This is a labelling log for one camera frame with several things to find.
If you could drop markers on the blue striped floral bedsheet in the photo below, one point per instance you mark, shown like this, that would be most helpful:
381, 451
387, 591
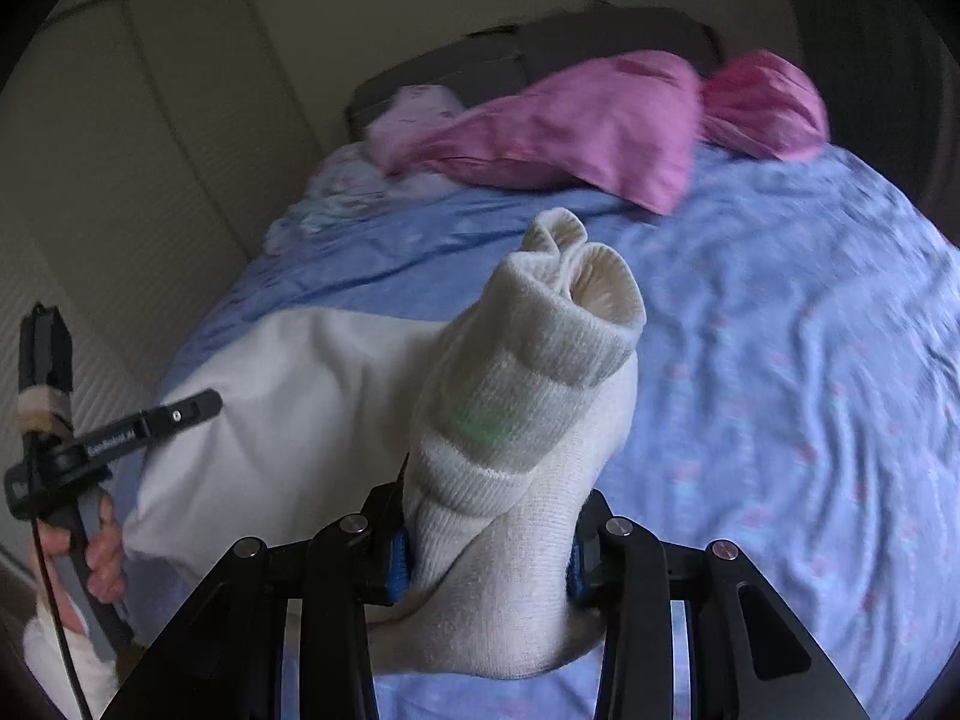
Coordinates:
798, 378

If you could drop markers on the cream slatted wardrobe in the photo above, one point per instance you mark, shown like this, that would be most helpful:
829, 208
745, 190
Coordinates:
146, 147

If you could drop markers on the left hand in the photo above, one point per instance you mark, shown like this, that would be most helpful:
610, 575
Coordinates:
104, 556

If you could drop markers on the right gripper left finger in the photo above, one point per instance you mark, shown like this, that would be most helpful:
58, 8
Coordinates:
221, 655

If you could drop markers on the white sweatpants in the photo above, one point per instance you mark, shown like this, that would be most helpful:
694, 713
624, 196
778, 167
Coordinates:
497, 424

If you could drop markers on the dark grey headboard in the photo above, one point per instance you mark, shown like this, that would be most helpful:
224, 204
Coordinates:
504, 59

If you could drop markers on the dark green curtain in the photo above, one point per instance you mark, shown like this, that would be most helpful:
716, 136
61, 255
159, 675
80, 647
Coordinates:
891, 88

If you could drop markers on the pink pillow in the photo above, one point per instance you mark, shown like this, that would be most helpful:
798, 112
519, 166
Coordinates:
626, 125

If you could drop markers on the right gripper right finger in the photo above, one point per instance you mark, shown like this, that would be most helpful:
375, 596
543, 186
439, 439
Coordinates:
749, 656

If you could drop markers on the pink crumpled blanket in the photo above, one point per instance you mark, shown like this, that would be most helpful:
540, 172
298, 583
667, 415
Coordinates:
763, 106

